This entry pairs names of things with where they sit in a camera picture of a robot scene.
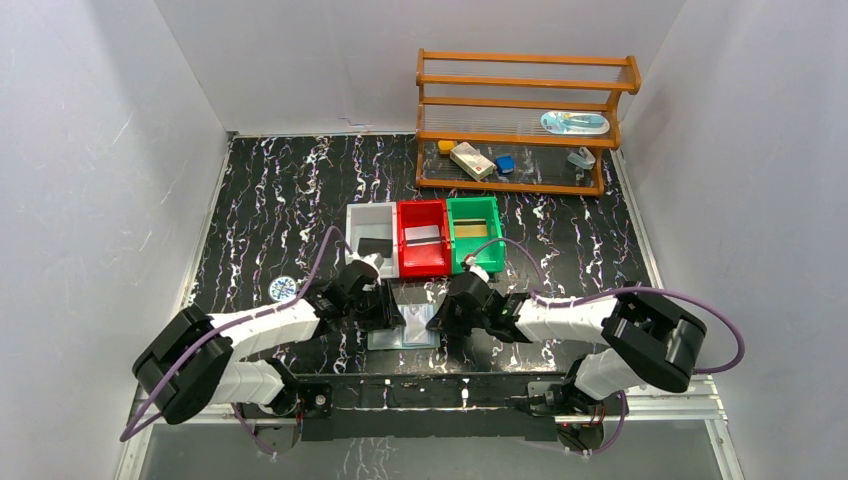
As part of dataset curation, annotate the grey-green card holder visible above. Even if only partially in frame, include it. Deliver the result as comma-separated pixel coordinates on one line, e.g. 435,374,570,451
367,304,440,351

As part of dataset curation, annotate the light blue card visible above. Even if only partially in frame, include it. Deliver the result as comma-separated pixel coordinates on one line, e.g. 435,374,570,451
399,304,439,349

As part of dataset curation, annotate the black card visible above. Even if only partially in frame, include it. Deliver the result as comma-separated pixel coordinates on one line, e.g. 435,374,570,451
356,237,393,260

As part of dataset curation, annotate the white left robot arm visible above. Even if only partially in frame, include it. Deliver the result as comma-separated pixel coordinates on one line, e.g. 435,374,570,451
132,257,405,425

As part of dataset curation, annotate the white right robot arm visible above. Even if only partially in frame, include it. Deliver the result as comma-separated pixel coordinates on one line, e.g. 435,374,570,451
426,272,707,414

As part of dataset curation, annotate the gold card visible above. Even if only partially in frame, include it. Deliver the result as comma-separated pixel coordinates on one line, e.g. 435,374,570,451
453,224,489,239

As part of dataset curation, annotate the silver grey card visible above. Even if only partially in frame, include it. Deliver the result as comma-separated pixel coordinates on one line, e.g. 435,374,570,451
403,225,443,247

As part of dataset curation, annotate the red plastic bin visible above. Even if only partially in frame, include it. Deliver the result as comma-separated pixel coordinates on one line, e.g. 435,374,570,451
397,199,452,279

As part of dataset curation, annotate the round patterned tin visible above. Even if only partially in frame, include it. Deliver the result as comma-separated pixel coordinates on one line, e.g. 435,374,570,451
268,276,298,303

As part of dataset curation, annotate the white plastic bin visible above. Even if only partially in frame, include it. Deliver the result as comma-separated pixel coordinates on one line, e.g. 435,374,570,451
345,202,399,279

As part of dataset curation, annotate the green plastic bin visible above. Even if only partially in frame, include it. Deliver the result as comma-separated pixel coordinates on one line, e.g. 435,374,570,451
446,196,505,274

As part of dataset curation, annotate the small blue block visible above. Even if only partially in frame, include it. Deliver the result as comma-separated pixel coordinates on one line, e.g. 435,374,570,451
495,155,515,175

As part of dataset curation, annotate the white cardboard box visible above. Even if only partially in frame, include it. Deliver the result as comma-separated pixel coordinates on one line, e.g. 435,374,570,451
449,142,496,182

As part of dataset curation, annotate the small yellow block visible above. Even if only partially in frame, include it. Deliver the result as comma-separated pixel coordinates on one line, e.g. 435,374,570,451
437,140,457,155

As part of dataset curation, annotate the white tape dispenser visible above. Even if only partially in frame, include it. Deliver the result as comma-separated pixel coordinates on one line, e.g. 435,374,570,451
567,147,596,170

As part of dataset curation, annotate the orange wooden shelf rack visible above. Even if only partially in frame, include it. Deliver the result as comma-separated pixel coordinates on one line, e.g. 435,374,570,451
415,49,642,197

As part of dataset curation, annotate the teal packaged tool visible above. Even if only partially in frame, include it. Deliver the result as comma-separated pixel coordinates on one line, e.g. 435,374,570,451
540,111,610,136

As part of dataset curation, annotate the aluminium frame rail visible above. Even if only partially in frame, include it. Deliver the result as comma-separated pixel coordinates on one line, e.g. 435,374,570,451
127,374,729,427

